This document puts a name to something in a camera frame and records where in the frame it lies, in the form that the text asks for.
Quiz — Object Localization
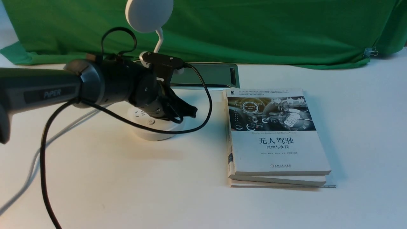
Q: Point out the white top book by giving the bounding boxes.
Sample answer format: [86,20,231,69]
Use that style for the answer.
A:
[223,87,331,176]

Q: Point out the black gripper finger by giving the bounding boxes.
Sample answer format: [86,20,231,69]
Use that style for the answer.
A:
[162,99,184,124]

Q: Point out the green backdrop cloth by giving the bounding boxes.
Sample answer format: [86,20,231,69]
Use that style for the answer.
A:
[1,0,406,69]

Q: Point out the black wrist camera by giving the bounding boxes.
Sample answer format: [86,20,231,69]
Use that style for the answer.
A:
[139,51,186,87]

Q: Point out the white desk lamp power strip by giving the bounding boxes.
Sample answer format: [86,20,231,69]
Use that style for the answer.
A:
[125,0,182,141]

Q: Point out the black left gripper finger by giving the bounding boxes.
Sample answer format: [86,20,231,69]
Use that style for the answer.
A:
[168,88,198,118]

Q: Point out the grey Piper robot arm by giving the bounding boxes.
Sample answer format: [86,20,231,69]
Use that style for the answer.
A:
[0,58,197,144]

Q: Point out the white lamp power cable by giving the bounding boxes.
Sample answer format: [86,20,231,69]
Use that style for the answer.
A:
[0,102,112,217]

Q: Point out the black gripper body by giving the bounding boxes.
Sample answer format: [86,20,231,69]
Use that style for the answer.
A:
[127,62,170,119]

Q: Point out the white book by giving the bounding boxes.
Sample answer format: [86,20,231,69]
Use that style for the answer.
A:
[223,87,331,176]
[228,175,337,188]

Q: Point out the white bottom book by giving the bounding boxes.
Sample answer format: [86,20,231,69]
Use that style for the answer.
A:
[228,175,337,188]

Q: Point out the silver binder clip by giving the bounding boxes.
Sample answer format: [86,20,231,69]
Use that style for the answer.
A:
[362,46,378,58]

